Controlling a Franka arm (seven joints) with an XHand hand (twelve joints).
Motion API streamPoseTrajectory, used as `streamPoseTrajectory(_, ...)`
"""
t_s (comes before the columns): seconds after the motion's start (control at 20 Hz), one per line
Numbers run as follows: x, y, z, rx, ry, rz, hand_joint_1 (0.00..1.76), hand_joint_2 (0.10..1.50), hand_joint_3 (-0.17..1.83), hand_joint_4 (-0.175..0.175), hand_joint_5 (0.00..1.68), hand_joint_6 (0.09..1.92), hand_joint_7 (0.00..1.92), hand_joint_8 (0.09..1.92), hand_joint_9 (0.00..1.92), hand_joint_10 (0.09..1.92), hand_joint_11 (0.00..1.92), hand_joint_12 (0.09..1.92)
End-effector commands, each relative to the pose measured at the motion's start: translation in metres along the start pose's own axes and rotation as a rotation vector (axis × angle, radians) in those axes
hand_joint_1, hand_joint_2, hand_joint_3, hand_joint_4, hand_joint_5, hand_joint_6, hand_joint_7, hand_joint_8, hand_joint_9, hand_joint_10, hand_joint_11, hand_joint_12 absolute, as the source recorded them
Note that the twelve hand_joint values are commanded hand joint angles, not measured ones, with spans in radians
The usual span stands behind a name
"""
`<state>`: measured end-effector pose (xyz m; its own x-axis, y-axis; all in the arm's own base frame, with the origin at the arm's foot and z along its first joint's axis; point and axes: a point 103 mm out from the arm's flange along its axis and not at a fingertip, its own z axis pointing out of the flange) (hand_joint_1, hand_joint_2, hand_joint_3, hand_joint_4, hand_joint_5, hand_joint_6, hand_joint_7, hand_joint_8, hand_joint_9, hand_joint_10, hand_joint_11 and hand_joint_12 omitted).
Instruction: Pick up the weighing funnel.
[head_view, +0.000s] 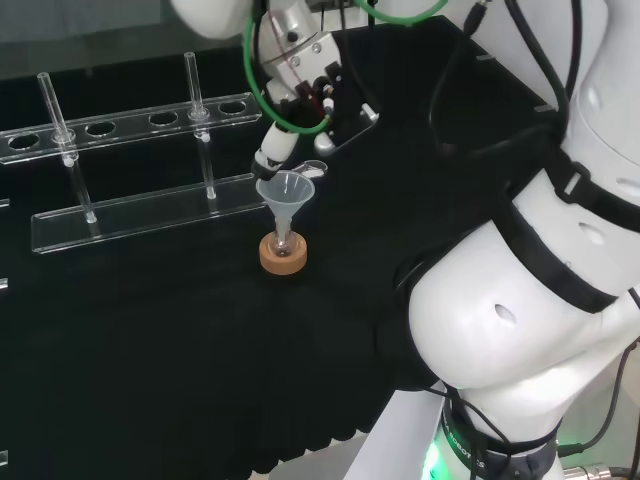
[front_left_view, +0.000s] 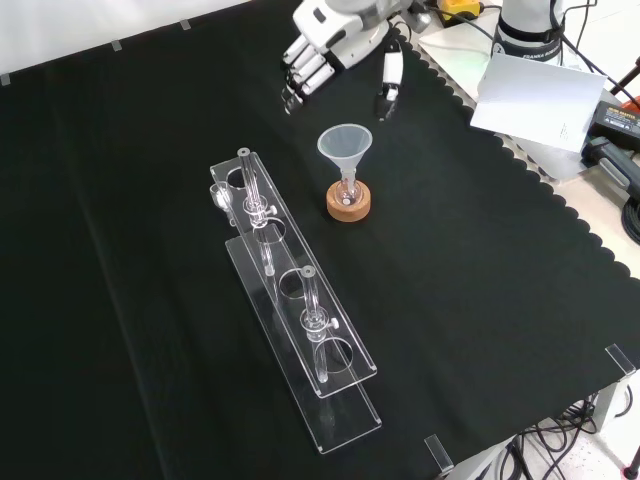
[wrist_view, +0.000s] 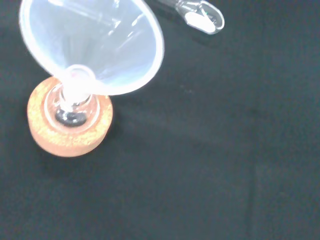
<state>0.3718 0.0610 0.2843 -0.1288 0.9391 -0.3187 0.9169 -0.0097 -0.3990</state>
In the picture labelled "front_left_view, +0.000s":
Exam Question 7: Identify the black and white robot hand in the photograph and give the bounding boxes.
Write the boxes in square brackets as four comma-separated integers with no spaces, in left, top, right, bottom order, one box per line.
[279,0,406,122]

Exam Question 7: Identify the translucent plastic funnel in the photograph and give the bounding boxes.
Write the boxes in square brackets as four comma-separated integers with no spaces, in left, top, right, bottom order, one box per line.
[316,124,373,189]

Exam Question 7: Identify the small glass weighing funnel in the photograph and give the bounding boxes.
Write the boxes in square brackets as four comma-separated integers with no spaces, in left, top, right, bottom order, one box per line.
[208,181,237,227]

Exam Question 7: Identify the clear acrylic funnel stand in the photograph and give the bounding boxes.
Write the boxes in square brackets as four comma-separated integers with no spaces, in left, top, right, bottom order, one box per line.
[208,147,384,455]

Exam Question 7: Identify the pale board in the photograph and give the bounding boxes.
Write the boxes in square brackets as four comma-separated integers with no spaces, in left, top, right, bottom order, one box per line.
[417,3,601,182]

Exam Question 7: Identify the yellow stop button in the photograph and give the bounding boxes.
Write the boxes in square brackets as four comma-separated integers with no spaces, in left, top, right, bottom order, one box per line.
[437,0,486,22]

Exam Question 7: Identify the small round-bottom flask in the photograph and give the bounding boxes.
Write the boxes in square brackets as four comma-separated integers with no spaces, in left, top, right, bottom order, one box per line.
[334,172,362,207]

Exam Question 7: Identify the white paper sheet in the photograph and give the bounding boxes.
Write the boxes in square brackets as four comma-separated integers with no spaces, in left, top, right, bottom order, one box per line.
[469,53,609,151]

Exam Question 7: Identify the black bench cloth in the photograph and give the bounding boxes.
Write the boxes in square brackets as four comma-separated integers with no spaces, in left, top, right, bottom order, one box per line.
[0,0,640,480]

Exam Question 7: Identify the black power supply box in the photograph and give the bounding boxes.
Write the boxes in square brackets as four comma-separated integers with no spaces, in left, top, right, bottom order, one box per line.
[589,99,640,140]

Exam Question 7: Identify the black adapter block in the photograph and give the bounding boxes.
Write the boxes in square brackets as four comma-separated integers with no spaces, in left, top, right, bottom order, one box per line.
[582,134,640,192]

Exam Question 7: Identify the clear cloth clamp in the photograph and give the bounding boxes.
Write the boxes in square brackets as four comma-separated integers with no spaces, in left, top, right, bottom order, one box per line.
[603,343,640,377]
[423,433,455,474]

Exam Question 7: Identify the cork ring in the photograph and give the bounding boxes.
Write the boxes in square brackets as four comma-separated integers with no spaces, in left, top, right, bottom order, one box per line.
[326,182,373,222]

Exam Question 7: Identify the coiled black cable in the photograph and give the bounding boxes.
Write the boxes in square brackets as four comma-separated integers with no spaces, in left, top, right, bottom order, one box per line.
[619,192,640,244]

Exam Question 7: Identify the black floor cable bundle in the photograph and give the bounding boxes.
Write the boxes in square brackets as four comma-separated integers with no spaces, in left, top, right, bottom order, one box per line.
[492,394,609,480]

